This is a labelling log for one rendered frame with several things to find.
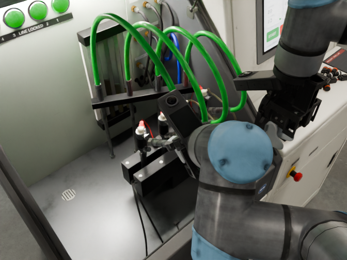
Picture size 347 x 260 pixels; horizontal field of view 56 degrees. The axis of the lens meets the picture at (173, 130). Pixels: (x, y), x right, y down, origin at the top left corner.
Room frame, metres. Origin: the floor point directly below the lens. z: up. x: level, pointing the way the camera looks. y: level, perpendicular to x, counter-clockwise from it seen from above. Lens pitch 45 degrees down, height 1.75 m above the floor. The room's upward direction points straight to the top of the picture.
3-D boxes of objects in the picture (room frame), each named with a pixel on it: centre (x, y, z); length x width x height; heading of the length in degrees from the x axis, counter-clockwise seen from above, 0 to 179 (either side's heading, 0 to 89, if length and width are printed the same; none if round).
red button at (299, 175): (0.71, -0.43, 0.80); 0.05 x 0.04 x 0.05; 132
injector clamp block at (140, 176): (0.70, 0.00, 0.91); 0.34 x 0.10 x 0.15; 132
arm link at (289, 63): (0.47, -0.21, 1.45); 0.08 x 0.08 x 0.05
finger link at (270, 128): (0.45, -0.20, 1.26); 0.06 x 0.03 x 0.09; 42
